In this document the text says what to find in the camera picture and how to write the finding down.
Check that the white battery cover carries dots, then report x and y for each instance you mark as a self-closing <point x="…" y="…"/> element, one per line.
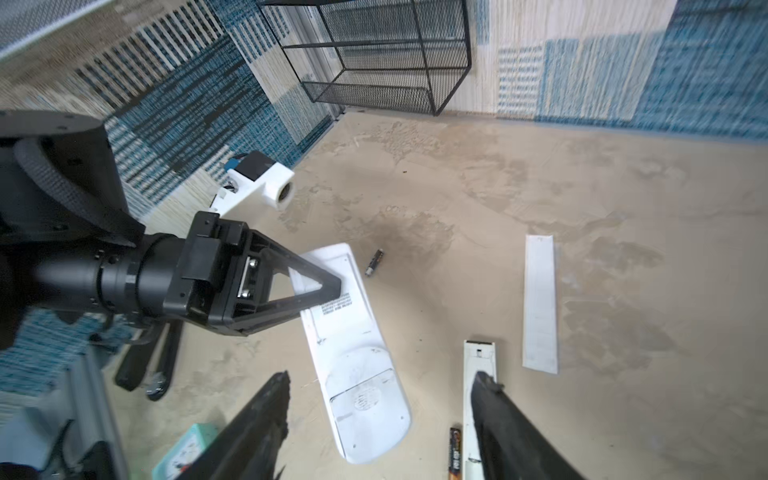
<point x="540" y="339"/>

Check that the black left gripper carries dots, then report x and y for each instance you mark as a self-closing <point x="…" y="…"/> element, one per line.
<point x="219" y="278"/>

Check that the white air conditioner remote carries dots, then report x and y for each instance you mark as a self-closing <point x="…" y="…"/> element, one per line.
<point x="366" y="403"/>

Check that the teal square clock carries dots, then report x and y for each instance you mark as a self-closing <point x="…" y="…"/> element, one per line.
<point x="186" y="451"/>

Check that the black gold AAA battery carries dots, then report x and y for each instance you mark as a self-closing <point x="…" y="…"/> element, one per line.
<point x="455" y="455"/>

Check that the white wire mesh basket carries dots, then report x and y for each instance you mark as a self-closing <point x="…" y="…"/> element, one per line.
<point x="24" y="22"/>

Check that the black wire mesh shelf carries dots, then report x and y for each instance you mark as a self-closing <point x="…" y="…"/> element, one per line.
<point x="404" y="56"/>

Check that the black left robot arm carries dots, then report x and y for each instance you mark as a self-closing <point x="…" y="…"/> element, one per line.
<point x="70" y="245"/>

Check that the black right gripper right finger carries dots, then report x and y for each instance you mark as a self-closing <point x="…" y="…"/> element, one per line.
<point x="510" y="446"/>

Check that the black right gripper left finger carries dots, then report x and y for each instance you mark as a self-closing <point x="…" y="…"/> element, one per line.
<point x="248" y="446"/>

